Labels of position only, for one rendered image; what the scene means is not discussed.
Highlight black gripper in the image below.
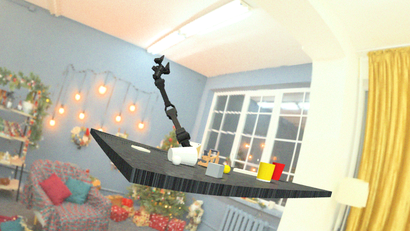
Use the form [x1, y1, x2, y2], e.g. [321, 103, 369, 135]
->
[154, 55, 170, 75]

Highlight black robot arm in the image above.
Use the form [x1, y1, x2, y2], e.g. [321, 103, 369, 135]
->
[152, 66, 192, 147]

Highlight yellow cup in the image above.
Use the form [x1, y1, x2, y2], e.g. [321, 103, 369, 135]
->
[256, 162, 275, 182]

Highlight yellow ball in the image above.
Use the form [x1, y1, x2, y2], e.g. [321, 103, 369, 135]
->
[223, 165, 230, 173]

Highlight red plastic cup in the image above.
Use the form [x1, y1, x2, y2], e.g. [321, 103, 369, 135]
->
[271, 162, 285, 180]

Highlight white ball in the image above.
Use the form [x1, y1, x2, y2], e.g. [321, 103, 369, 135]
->
[172, 155, 181, 165]

